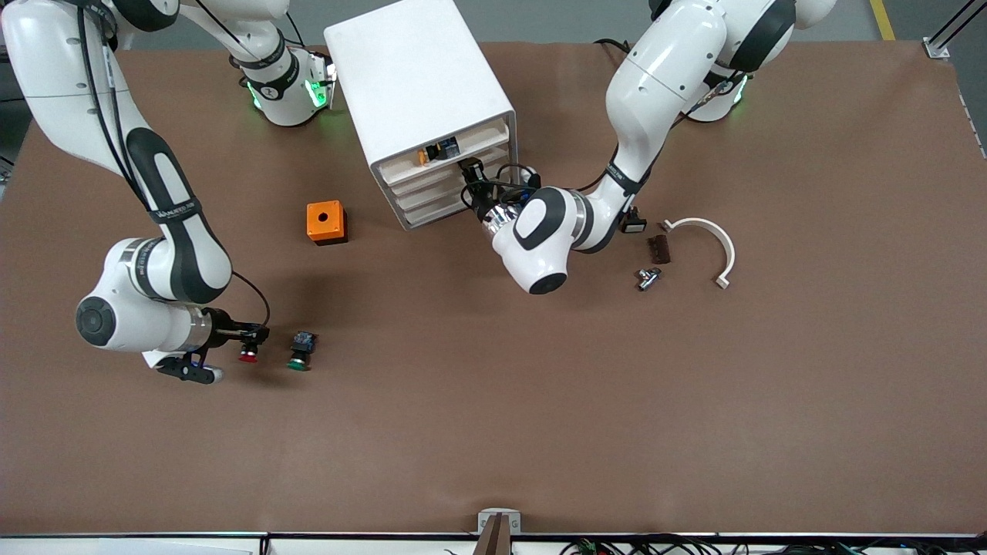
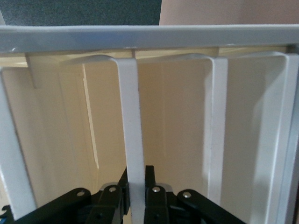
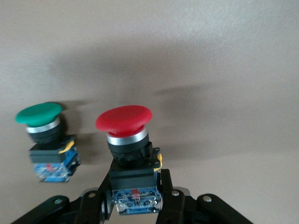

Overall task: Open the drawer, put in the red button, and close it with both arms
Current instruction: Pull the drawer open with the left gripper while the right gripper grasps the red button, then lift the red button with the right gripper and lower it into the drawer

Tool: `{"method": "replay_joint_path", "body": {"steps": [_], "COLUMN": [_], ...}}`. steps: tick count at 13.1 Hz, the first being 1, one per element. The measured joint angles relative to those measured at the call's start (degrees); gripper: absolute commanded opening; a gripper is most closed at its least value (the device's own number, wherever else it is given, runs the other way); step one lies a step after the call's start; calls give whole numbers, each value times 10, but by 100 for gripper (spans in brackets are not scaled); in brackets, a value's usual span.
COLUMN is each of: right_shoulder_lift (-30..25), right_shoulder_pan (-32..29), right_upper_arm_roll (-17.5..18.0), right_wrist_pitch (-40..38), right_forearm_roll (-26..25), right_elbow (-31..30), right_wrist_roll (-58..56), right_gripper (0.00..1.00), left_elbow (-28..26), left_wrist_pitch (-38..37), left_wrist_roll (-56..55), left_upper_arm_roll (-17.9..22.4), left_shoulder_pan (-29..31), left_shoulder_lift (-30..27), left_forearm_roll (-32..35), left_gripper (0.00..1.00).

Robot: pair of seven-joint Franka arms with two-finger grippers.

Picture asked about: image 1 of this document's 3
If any white plastic drawer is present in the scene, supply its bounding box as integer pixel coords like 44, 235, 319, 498
395, 166, 514, 214
388, 146, 511, 200
401, 189, 494, 230
380, 116, 511, 186

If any green push button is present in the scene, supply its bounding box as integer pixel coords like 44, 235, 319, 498
287, 331, 318, 372

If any white drawer cabinet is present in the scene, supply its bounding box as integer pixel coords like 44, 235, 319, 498
324, 0, 519, 232

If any orange box with hole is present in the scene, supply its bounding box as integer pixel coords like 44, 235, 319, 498
306, 200, 349, 247

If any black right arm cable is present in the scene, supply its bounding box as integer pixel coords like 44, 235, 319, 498
77, 0, 272, 328

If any white curved bracket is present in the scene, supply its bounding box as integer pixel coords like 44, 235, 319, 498
661, 217, 737, 291

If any grey metal bracket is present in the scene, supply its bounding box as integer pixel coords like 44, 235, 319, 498
477, 508, 522, 535

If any black cable bundle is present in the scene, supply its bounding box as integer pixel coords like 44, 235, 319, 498
559, 536, 987, 555

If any aluminium frame profile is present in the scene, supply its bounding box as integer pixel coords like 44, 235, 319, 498
923, 0, 987, 59

